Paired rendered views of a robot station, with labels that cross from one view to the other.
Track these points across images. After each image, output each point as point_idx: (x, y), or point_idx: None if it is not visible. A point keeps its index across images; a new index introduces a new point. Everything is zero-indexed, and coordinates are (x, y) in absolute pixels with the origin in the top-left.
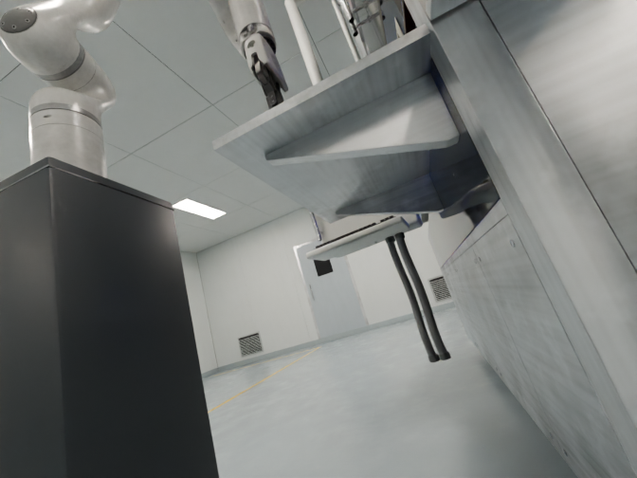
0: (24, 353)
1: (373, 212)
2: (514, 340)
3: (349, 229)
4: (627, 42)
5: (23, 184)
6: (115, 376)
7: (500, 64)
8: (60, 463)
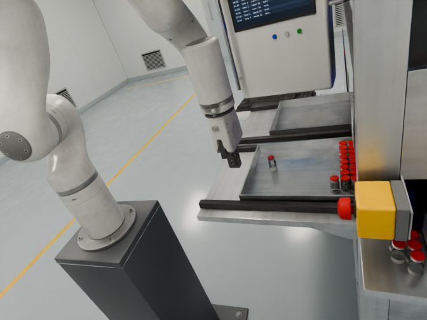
0: (142, 315)
1: None
2: (354, 243)
3: (267, 82)
4: None
5: (108, 268)
6: (173, 306)
7: None
8: None
